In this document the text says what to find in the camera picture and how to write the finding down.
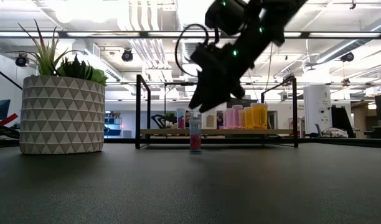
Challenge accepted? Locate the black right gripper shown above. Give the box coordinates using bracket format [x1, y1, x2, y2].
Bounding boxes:
[188, 40, 256, 114]

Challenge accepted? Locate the white opaque plastic bottle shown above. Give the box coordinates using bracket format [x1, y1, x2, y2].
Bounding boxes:
[204, 110, 218, 130]

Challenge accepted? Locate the white bundle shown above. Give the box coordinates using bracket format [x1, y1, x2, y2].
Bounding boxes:
[321, 127, 349, 139]

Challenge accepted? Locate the blue-lit monitor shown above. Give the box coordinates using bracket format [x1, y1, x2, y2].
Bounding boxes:
[0, 99, 11, 121]

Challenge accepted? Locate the white pillar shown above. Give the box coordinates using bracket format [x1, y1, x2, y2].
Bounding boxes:
[303, 85, 332, 135]

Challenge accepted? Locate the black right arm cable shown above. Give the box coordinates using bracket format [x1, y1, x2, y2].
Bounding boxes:
[174, 24, 221, 78]

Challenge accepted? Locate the orange pill bottle white cap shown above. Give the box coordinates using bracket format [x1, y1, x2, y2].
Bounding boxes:
[242, 106, 253, 130]
[251, 102, 269, 130]

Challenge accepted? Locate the artificial plant in patterned pot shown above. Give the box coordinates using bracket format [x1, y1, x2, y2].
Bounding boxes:
[17, 19, 109, 156]

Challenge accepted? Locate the black aluminium rig frame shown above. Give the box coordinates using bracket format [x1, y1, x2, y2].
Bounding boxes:
[0, 30, 381, 148]

